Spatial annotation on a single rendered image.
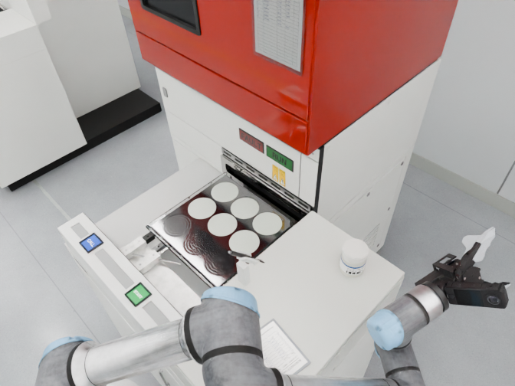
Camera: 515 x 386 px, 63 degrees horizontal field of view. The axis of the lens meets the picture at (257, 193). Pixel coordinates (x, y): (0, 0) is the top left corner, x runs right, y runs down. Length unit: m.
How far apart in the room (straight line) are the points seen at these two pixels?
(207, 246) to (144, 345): 0.53
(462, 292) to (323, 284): 0.39
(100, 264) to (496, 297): 1.03
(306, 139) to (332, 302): 0.45
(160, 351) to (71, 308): 1.63
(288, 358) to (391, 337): 0.29
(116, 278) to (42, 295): 1.34
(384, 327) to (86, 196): 2.40
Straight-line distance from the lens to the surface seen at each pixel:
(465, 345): 2.37
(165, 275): 1.37
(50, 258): 2.76
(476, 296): 0.99
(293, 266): 1.24
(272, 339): 1.13
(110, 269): 1.34
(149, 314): 1.22
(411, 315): 0.95
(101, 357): 1.00
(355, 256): 1.16
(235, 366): 0.79
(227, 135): 1.53
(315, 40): 0.98
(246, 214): 1.44
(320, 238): 1.31
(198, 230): 1.42
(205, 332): 0.84
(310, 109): 1.07
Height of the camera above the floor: 2.00
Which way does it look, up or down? 47 degrees down
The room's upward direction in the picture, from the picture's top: 3 degrees counter-clockwise
